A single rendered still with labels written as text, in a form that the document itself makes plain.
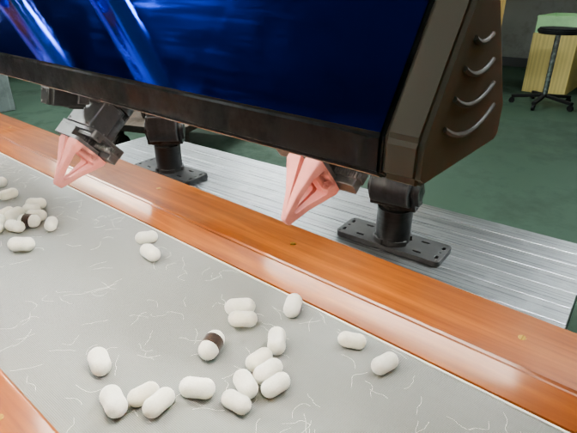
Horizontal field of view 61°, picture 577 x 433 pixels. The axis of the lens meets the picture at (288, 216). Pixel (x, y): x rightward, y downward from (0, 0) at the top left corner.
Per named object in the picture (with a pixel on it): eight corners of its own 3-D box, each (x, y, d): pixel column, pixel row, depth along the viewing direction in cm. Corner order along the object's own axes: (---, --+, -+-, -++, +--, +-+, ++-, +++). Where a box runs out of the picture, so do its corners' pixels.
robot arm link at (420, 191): (418, 186, 78) (429, 174, 82) (367, 175, 82) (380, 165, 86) (414, 221, 81) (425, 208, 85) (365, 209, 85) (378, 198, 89)
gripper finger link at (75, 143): (46, 179, 73) (83, 128, 75) (25, 167, 77) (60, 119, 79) (81, 200, 78) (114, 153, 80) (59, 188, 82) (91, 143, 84)
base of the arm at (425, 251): (444, 226, 78) (458, 210, 83) (337, 196, 88) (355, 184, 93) (437, 268, 81) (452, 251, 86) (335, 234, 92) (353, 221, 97)
